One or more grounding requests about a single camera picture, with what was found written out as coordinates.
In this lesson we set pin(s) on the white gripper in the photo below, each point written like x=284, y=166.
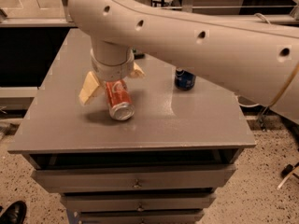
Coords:
x=112, y=71

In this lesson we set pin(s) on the red coke can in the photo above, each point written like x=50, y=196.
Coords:
x=119, y=100

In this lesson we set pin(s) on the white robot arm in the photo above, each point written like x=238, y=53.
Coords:
x=256, y=60

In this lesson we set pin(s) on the white green soda can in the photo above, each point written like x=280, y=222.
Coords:
x=138, y=54

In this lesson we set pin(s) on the blue pepsi can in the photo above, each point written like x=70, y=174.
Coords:
x=184, y=80

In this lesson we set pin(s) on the grey drawer cabinet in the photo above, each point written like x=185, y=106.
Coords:
x=161, y=166

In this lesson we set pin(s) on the black shoe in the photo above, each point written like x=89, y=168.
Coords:
x=15, y=214

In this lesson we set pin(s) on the black white floor object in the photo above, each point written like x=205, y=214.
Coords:
x=287, y=172

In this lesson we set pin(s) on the metal railing frame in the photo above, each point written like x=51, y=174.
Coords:
x=56, y=12

